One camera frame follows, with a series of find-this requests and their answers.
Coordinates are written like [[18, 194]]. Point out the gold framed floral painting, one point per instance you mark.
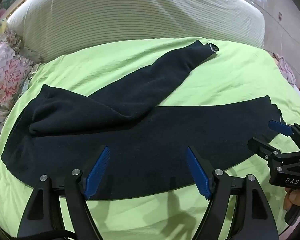
[[1, 13]]

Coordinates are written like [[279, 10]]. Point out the floral pillow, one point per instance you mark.
[[7, 75]]

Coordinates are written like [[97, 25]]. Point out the green bed sheet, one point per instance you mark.
[[227, 80]]

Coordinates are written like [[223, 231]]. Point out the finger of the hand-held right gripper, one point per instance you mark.
[[280, 127], [261, 146]]

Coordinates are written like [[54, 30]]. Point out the yellow patterned pillow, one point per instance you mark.
[[1, 28]]

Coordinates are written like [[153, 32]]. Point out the black pants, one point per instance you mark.
[[140, 135]]

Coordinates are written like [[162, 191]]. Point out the wall socket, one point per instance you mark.
[[280, 15]]

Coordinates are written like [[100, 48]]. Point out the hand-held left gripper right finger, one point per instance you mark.
[[197, 172]]

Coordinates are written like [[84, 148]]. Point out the person's right hand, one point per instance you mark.
[[296, 200]]

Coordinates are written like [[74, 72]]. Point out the pink floral cloth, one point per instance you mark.
[[287, 71]]

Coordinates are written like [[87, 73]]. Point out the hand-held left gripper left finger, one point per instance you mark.
[[96, 173]]

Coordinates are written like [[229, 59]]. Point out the white striped headboard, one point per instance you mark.
[[140, 12]]

